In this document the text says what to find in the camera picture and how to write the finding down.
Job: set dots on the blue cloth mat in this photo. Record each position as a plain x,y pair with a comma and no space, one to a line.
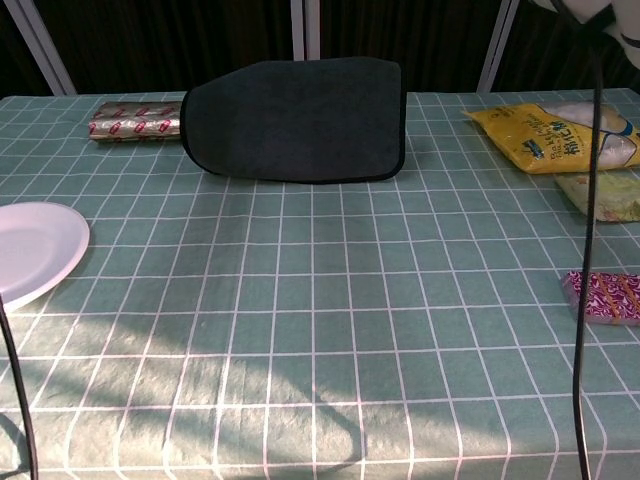
300,120

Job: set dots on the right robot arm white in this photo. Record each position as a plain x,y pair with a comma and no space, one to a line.
620,20

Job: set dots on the green checked tablecloth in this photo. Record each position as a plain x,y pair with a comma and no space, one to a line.
320,325

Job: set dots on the gold foil snack package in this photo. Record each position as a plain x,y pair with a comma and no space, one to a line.
135,122

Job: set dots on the yellow marshmallow bag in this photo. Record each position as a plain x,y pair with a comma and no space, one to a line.
525,140

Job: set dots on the white round plate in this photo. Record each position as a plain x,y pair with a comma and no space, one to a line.
35,250

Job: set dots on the pink patterned small packet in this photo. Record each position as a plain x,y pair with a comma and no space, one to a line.
610,300

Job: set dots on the pale green snack packet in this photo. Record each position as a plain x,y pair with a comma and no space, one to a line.
615,197

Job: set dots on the white frame post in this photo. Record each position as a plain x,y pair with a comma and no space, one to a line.
313,30
45,50
298,30
497,50

